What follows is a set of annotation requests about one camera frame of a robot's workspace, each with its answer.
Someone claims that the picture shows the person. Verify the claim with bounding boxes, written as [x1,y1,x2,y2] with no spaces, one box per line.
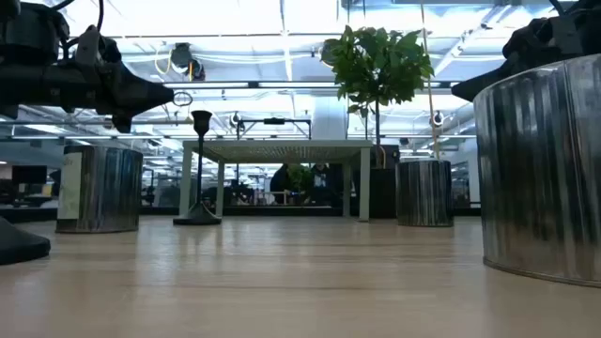
[308,161,332,206]
[269,162,293,206]

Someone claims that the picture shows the ceiling-hung black device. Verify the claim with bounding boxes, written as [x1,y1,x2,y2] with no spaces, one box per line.
[168,41,207,83]

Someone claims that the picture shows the pale green perforated riser table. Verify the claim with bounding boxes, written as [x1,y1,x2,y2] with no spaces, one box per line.
[178,138,375,223]

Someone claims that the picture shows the small green background plant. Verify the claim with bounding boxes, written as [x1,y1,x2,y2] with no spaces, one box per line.
[286,163,314,194]

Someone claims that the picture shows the green leafy potted plant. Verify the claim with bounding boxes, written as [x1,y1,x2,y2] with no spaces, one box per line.
[320,24,436,168]

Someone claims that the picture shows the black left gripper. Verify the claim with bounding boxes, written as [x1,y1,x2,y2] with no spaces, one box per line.
[60,25,177,134]

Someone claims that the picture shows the black metal frame stand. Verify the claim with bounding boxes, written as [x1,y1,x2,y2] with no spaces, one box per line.
[236,116,314,142]

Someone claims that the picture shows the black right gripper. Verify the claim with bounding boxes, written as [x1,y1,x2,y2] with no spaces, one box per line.
[451,12,587,103]

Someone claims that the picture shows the black aluminium rig frame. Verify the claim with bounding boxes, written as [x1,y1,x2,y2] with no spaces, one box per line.
[0,205,483,224]

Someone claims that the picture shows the black metal candlestick holder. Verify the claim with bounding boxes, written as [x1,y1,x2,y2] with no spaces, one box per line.
[172,109,223,227]
[0,216,52,267]

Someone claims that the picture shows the black plant pot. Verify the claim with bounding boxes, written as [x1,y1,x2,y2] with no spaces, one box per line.
[369,144,401,220]

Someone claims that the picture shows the dark monitor screen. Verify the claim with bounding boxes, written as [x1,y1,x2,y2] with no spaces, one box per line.
[10,164,49,187]

